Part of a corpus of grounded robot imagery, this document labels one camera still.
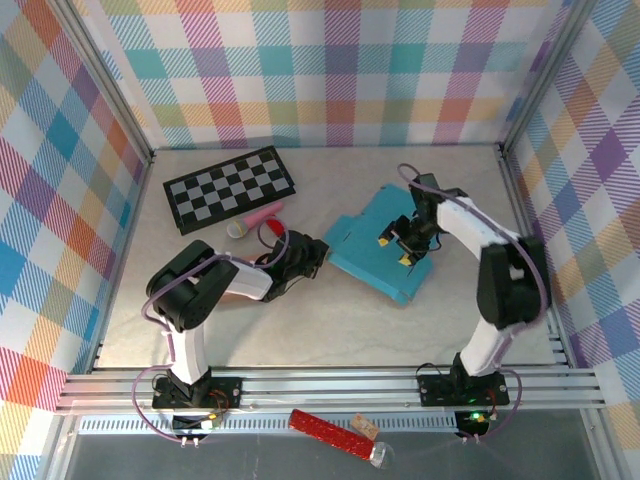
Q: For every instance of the blue paper box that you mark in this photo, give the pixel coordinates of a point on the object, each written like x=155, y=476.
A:
x=365, y=255

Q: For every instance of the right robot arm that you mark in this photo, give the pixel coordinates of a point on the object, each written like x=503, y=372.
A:
x=510, y=295

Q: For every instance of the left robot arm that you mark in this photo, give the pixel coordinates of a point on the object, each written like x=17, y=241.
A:
x=190, y=345

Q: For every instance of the red block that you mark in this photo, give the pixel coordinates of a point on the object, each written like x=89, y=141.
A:
x=275, y=225

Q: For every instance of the pink toy microphone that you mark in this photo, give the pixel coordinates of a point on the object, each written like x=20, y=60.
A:
x=255, y=220

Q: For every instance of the black grey chessboard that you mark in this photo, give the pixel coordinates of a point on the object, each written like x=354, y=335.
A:
x=225, y=187

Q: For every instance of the black controller board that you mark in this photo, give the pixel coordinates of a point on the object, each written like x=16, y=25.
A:
x=192, y=424
x=472, y=420

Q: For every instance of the red glitter toy microphone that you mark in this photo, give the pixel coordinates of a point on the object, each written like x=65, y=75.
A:
x=330, y=432

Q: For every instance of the aluminium side rail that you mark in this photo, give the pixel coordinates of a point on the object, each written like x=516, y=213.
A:
x=530, y=250

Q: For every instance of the aluminium mounting rail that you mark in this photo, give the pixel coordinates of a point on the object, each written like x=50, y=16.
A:
x=325, y=390

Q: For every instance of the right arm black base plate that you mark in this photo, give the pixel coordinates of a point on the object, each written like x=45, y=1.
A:
x=435, y=390

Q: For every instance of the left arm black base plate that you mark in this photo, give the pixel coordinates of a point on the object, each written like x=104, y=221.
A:
x=225, y=392

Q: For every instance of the aluminium frame post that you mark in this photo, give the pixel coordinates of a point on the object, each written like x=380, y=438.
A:
x=545, y=70
x=100, y=80

